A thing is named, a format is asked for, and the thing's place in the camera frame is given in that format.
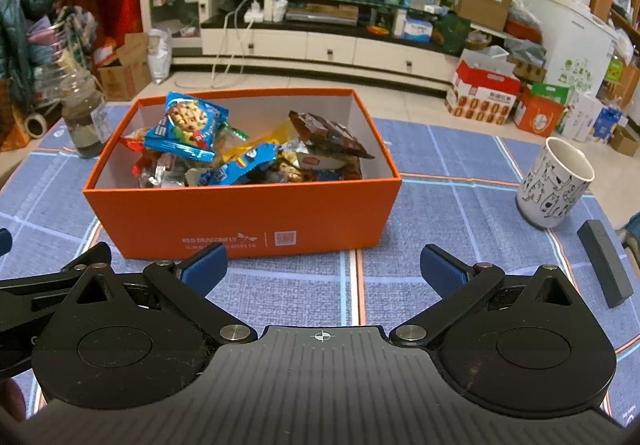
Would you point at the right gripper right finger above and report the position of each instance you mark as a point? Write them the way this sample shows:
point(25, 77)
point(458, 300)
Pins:
point(462, 289)

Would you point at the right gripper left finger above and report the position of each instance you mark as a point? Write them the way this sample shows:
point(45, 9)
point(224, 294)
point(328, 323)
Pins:
point(184, 286)

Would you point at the blue cookie snack packet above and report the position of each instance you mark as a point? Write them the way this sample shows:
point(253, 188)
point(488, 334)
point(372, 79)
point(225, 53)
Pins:
point(187, 129)

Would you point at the brown chocolate snack packet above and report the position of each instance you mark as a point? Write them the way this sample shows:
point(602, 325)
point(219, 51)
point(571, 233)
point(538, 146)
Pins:
point(326, 135)

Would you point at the white patterned mug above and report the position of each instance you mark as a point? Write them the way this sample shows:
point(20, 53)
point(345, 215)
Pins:
point(554, 184)

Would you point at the orange cardboard box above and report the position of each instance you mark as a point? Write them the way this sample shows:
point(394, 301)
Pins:
point(250, 220)

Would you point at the black remote control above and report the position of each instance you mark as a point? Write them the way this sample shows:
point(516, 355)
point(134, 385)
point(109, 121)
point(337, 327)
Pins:
point(606, 263)

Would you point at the orange gift box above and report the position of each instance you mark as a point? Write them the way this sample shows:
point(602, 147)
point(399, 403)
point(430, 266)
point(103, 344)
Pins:
point(540, 107)

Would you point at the red white cardboard box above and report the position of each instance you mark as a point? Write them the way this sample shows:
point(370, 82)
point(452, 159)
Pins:
point(483, 89)

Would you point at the glass jar dark contents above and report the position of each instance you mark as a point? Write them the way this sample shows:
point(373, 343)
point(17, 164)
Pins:
point(84, 113)

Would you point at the white tv cabinet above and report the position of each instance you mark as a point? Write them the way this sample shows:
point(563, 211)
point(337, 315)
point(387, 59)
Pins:
point(267, 47)

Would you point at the white mini fridge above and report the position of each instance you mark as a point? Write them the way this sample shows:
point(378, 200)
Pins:
point(579, 45)

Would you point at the brown cardboard box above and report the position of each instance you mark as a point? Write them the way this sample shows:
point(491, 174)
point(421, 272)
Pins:
point(488, 13)

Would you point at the teal puffer jacket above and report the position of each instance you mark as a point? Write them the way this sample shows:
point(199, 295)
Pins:
point(15, 14)

